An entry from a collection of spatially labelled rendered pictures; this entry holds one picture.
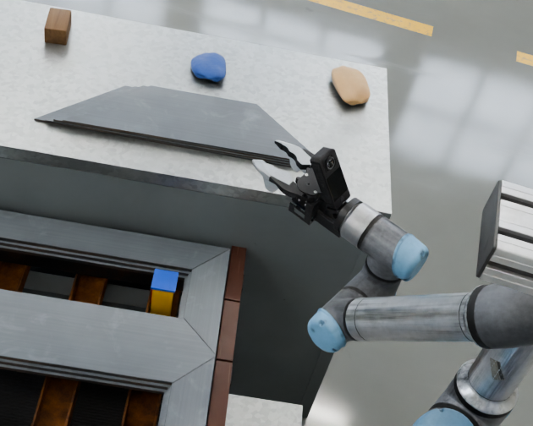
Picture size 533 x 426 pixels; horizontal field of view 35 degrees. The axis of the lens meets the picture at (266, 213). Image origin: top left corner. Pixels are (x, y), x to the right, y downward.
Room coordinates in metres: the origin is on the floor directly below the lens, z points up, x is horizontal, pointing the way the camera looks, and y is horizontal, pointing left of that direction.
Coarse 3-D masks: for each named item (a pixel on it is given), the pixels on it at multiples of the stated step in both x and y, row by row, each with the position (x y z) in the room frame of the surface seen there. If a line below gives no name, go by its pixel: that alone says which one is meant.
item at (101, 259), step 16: (0, 240) 1.29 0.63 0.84; (16, 240) 1.30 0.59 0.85; (48, 256) 1.29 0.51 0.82; (64, 256) 1.30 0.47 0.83; (80, 256) 1.31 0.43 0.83; (96, 256) 1.32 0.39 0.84; (112, 256) 1.32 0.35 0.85; (144, 272) 1.32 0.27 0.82; (0, 368) 0.96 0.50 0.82; (16, 368) 0.96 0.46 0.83; (32, 368) 0.97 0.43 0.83; (48, 368) 0.98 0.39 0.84; (64, 368) 0.99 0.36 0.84; (112, 384) 0.98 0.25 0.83; (128, 384) 0.99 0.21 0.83; (144, 384) 1.00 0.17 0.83; (160, 384) 1.01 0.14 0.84; (160, 416) 0.94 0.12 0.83
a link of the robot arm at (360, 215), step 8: (352, 208) 1.08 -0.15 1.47; (360, 208) 1.08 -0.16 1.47; (368, 208) 1.08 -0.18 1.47; (352, 216) 1.06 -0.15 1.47; (360, 216) 1.06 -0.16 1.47; (368, 216) 1.06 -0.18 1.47; (344, 224) 1.05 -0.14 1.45; (352, 224) 1.05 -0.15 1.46; (360, 224) 1.05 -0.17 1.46; (368, 224) 1.10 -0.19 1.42; (344, 232) 1.05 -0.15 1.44; (352, 232) 1.04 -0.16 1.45; (360, 232) 1.04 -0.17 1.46; (352, 240) 1.04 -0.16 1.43
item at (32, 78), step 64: (0, 0) 1.97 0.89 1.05; (0, 64) 1.70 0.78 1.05; (64, 64) 1.76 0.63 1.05; (128, 64) 1.83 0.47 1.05; (256, 64) 1.97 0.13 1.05; (320, 64) 2.05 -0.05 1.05; (0, 128) 1.47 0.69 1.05; (64, 128) 1.52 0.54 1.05; (320, 128) 1.76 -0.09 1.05; (384, 128) 1.83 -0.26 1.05; (256, 192) 1.48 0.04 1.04; (384, 192) 1.58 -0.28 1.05
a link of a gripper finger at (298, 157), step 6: (276, 144) 1.21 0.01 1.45; (282, 144) 1.20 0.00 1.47; (288, 144) 1.21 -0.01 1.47; (288, 150) 1.19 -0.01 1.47; (294, 150) 1.19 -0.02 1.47; (300, 150) 1.19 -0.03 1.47; (294, 156) 1.18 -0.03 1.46; (300, 156) 1.18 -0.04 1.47; (306, 156) 1.18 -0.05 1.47; (294, 162) 1.20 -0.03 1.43; (300, 162) 1.17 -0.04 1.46; (306, 162) 1.17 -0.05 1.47; (294, 168) 1.20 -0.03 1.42; (300, 168) 1.16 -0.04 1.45
